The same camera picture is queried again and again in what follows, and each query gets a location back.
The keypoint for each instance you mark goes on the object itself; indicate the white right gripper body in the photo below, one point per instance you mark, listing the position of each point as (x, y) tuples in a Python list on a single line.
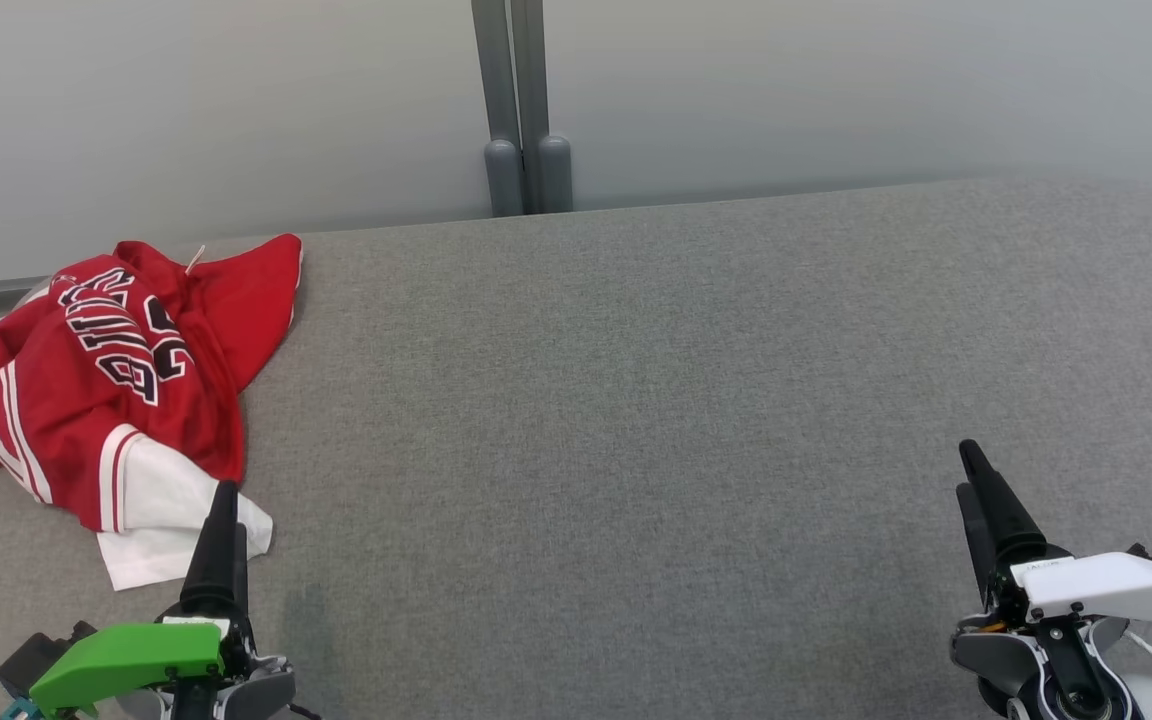
[(1106, 590)]

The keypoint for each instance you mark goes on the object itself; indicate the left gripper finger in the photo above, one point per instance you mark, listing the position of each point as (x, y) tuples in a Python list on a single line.
[(216, 560), (244, 580)]

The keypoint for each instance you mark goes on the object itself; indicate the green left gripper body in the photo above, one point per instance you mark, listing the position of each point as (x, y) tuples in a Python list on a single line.
[(126, 655)]

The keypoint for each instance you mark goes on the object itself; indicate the red and white jersey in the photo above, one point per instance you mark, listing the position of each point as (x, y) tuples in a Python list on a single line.
[(56, 400)]

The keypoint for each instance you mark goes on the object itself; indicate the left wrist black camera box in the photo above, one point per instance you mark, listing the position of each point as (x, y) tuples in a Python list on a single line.
[(36, 655)]

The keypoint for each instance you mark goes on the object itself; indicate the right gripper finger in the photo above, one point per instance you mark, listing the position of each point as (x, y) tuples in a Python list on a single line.
[(1001, 510), (981, 550)]

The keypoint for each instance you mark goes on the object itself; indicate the grey fabric sofa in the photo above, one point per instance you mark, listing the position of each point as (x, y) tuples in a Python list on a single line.
[(636, 400)]

